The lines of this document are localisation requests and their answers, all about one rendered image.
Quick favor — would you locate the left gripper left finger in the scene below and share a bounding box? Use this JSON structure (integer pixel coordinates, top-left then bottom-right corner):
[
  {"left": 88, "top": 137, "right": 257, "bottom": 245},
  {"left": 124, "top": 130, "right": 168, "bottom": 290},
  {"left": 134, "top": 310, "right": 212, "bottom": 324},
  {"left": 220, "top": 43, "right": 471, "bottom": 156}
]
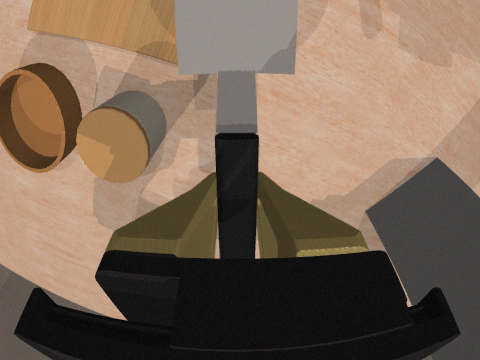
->
[{"left": 104, "top": 172, "right": 218, "bottom": 259}]

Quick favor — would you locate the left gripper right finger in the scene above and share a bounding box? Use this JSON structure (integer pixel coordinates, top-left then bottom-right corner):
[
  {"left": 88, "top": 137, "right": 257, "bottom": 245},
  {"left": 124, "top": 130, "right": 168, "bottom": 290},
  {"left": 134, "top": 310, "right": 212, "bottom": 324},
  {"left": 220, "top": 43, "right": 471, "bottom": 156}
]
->
[{"left": 256, "top": 172, "right": 369, "bottom": 258}]

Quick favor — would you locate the grey metal turner with black handle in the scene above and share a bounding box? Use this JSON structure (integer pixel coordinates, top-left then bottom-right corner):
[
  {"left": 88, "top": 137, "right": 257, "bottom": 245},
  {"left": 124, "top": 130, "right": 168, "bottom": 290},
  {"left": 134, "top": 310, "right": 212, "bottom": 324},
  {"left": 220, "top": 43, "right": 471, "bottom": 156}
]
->
[{"left": 174, "top": 0, "right": 298, "bottom": 259}]

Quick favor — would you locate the wooden cutting board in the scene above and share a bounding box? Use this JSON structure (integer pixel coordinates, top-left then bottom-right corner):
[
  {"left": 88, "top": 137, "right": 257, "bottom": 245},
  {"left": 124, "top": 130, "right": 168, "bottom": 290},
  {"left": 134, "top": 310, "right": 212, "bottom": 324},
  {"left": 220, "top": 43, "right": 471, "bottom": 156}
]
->
[{"left": 27, "top": 0, "right": 178, "bottom": 65}]

